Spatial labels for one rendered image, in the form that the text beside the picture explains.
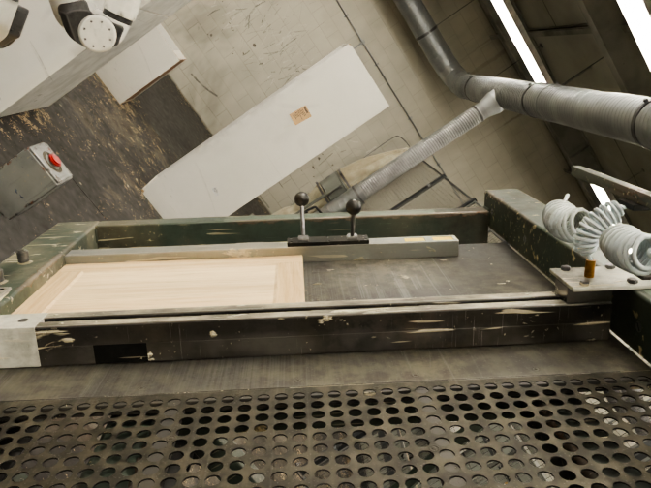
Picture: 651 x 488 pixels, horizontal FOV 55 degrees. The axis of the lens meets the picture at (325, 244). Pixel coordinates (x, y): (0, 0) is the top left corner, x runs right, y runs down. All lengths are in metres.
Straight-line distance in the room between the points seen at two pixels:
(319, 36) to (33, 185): 7.92
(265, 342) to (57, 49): 2.92
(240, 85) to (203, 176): 4.43
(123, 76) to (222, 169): 1.70
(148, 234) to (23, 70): 2.19
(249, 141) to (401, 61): 4.87
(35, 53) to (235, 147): 1.89
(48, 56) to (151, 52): 2.65
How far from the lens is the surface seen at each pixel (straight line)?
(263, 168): 5.13
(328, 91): 5.06
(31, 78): 3.83
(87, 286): 1.44
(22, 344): 1.13
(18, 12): 0.99
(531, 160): 10.30
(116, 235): 1.81
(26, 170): 1.78
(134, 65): 6.38
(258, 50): 9.45
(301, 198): 1.53
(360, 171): 7.20
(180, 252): 1.53
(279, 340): 1.04
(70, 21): 1.48
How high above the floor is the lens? 1.61
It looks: 7 degrees down
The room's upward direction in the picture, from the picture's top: 56 degrees clockwise
